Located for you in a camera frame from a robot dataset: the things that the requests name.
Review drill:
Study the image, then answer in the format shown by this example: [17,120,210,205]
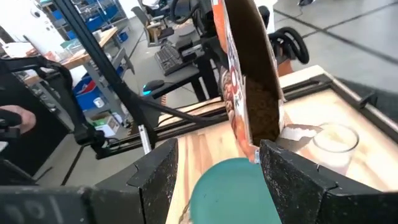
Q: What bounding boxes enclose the black computer mouse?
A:
[142,79,165,96]

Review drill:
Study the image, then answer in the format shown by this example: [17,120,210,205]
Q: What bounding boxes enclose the glass of milk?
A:
[306,122,361,177]

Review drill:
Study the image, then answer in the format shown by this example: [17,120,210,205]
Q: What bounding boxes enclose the black vacuum hose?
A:
[267,26,310,65]

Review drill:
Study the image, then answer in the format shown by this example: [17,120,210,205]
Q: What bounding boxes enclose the black aluminium rig frame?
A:
[52,0,398,159]

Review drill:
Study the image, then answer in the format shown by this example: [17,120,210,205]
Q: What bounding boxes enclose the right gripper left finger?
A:
[83,138,180,224]

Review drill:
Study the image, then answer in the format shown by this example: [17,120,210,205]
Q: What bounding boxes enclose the blue storage bin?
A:
[73,76,105,111]

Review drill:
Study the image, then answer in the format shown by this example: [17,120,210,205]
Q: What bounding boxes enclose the small cardboard box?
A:
[89,111,121,138]

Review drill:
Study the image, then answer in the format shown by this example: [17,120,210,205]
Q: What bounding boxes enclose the orange pumpkin cereal box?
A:
[210,0,315,164]

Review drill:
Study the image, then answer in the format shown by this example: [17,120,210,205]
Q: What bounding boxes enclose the wooden workbench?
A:
[23,26,136,94]

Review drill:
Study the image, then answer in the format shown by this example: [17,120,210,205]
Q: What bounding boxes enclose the teal plate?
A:
[188,157,282,224]

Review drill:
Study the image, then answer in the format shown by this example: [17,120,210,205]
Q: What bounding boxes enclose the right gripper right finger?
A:
[259,139,398,224]

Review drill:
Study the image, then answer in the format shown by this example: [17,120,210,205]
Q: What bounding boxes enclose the person's hand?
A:
[0,105,37,134]

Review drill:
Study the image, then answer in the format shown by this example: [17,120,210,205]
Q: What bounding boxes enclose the dark computer desk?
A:
[142,37,218,101]

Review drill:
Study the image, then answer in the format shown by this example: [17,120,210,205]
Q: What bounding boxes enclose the wire shelf with blue bins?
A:
[35,0,130,43]

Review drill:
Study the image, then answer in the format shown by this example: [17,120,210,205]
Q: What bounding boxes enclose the black keyboard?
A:
[154,43,187,77]

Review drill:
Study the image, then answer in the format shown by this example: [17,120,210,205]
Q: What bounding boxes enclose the grey office chair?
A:
[131,6,175,48]

